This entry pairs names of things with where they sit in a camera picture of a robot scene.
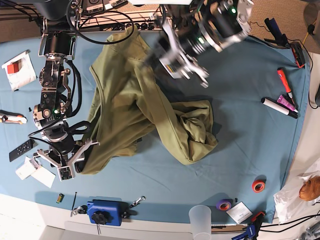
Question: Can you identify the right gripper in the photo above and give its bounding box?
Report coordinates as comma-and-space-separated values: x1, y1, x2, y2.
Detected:
32, 136, 100, 173

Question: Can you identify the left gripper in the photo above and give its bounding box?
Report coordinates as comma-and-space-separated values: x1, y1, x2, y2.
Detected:
143, 15, 209, 88

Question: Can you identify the olive green t-shirt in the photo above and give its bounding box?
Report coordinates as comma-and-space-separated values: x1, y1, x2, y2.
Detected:
82, 26, 218, 175

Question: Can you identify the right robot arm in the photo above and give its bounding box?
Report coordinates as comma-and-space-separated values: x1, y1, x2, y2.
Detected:
28, 0, 98, 180

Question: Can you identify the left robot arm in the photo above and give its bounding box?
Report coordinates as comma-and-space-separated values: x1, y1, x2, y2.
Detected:
144, 0, 254, 88

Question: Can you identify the black zip tie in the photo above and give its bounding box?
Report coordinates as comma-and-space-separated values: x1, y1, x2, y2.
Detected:
70, 191, 77, 217

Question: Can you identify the white paper card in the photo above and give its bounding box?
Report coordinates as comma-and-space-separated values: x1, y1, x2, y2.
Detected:
31, 166, 56, 188

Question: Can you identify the small green battery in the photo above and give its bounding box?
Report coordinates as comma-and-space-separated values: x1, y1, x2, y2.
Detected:
56, 193, 65, 204

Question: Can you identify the white card box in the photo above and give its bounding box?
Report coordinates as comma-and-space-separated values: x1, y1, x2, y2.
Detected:
15, 156, 41, 180

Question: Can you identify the black remote control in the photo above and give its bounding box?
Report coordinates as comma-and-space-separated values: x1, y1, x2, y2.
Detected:
9, 139, 38, 162

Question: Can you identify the silver carabiner clip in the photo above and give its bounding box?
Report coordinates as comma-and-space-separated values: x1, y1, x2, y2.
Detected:
129, 195, 146, 208

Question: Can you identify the orange white utility knife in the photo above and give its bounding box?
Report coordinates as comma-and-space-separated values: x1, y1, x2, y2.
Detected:
0, 110, 28, 125

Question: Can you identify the blue table cloth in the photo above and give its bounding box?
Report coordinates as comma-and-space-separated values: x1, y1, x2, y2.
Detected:
0, 37, 310, 224

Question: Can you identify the small orange box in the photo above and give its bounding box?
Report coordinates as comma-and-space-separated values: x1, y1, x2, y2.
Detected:
6, 62, 20, 75

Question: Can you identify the white lint roller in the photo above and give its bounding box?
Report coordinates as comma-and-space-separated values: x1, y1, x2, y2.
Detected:
260, 97, 298, 119

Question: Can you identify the blue black bar clamp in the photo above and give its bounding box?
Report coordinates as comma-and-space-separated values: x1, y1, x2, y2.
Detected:
264, 18, 291, 49

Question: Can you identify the pink tube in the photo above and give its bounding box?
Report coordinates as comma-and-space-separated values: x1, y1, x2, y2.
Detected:
276, 95, 298, 113

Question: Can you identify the translucent plastic cup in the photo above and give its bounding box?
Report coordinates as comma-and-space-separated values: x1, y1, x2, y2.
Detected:
188, 205, 212, 240

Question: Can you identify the orange black clamp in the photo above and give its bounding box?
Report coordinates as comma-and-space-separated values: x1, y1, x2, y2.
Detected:
290, 41, 306, 68

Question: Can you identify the purple tape roll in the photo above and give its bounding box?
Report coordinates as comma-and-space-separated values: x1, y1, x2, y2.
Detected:
216, 199, 233, 211

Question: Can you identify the white printed card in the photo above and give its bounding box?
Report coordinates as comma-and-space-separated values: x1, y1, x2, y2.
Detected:
226, 202, 253, 224

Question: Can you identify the orange tape roll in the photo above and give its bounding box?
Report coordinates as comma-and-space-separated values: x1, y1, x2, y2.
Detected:
251, 179, 266, 193

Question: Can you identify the blue spring clamp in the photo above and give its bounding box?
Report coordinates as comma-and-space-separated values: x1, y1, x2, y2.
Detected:
231, 211, 266, 240

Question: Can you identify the white plastic bag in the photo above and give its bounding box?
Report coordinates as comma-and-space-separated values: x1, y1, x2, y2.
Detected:
273, 159, 320, 224

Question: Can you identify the brown bread roll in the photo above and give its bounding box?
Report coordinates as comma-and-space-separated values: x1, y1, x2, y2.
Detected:
299, 176, 320, 201

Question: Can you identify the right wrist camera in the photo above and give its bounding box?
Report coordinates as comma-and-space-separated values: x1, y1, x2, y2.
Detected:
57, 166, 75, 182

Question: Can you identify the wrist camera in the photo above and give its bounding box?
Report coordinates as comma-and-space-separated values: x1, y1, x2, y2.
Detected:
159, 52, 190, 79
57, 166, 75, 182

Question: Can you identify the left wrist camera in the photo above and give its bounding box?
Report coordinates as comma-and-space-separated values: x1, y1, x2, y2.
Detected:
159, 52, 190, 79

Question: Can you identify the blue clamp mount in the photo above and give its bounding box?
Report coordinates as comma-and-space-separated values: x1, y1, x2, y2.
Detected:
86, 199, 131, 227

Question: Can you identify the orange handled screwdriver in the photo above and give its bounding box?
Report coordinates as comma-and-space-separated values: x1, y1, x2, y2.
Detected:
277, 67, 296, 106

